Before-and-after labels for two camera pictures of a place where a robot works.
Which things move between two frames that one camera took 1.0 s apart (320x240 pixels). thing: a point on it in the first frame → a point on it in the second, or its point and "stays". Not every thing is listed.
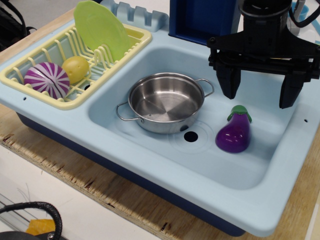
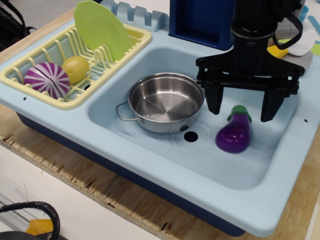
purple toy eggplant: (234, 137) stays
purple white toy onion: (48, 77) stays
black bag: (11, 29) stays
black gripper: (267, 45) → (249, 67)
